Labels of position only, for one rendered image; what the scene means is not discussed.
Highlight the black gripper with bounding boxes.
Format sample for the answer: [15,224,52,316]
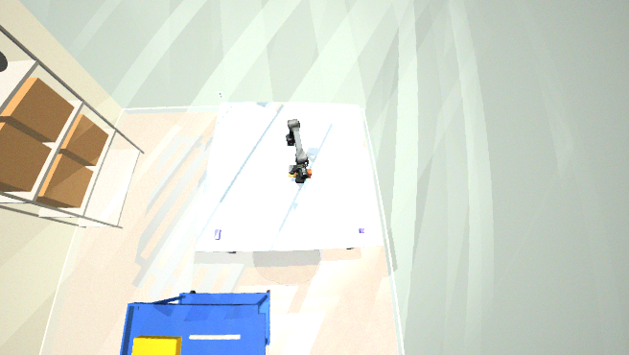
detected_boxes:
[295,168,304,183]

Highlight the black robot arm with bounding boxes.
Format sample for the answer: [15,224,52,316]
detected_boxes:
[285,118,309,179]

